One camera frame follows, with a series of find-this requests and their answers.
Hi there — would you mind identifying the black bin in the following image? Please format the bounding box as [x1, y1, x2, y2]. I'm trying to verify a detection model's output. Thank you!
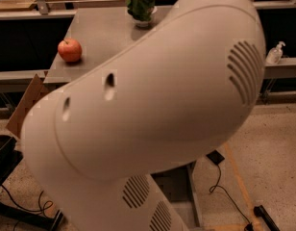
[0, 135, 23, 186]

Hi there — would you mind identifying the white ceramic bowl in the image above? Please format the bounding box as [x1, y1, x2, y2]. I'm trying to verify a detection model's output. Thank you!
[132, 6, 158, 28]

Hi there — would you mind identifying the red apple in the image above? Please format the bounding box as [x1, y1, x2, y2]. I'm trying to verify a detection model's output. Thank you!
[58, 38, 83, 63]

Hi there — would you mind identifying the black power cable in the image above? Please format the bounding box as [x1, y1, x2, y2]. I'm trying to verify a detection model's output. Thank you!
[209, 164, 254, 231]

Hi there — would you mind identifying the grey open bottom drawer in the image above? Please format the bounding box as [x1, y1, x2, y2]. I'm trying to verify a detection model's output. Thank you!
[152, 162, 204, 231]

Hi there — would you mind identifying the black cart base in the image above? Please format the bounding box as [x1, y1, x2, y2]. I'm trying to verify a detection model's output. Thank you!
[0, 202, 63, 231]

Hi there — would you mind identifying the black power adapter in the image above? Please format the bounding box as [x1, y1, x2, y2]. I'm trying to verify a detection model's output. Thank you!
[207, 150, 225, 166]

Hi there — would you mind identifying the brown cardboard box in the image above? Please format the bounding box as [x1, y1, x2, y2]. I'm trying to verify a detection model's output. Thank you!
[6, 74, 49, 138]

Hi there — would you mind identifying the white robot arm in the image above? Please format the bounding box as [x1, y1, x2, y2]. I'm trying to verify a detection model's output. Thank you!
[21, 0, 265, 231]

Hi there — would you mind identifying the right clear sanitizer bottle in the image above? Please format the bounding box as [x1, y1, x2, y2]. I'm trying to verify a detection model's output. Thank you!
[266, 41, 285, 64]

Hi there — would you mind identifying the black floor bar right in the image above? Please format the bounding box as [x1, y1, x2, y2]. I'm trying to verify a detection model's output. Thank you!
[254, 205, 281, 231]

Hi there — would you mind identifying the green rice chip bag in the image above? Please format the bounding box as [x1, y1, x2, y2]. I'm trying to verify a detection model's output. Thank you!
[126, 0, 156, 21]

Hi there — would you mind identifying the grey drawer cabinet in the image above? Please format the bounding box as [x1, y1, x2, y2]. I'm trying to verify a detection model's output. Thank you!
[42, 5, 204, 231]

